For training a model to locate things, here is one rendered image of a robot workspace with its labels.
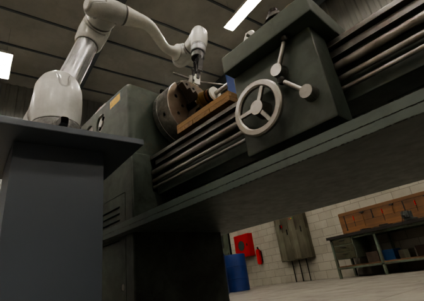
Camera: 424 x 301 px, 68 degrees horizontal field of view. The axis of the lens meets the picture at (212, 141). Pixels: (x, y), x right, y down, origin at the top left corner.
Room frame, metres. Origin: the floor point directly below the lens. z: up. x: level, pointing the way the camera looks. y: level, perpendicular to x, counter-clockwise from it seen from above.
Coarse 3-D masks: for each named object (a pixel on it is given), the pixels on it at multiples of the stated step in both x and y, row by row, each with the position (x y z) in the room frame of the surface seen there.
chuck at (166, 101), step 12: (192, 84) 1.32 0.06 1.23; (168, 96) 1.21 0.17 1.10; (180, 96) 1.26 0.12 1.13; (156, 108) 1.26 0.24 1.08; (168, 108) 1.21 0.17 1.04; (180, 108) 1.26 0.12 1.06; (192, 108) 1.37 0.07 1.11; (168, 120) 1.24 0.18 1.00; (180, 120) 1.25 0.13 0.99; (168, 132) 1.30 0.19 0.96
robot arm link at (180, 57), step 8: (128, 8) 1.10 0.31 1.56; (128, 16) 1.11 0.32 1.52; (136, 16) 1.14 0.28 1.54; (144, 16) 1.17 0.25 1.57; (128, 24) 1.15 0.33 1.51; (136, 24) 1.17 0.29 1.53; (144, 24) 1.19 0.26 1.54; (152, 24) 1.22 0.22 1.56; (152, 32) 1.26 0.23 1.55; (160, 32) 1.31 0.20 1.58; (160, 40) 1.34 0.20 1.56; (160, 48) 1.41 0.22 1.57; (168, 48) 1.43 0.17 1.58; (176, 48) 1.47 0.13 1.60; (184, 48) 1.47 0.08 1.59; (176, 56) 1.50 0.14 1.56; (184, 56) 1.50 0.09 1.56; (176, 64) 1.58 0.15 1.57; (184, 64) 1.58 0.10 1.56
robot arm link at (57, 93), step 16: (48, 80) 0.86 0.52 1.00; (64, 80) 0.88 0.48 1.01; (32, 96) 0.88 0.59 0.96; (48, 96) 0.85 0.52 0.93; (64, 96) 0.87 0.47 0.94; (80, 96) 0.93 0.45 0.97; (32, 112) 0.87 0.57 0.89; (48, 112) 0.86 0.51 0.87; (64, 112) 0.88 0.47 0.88; (80, 112) 0.94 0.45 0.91
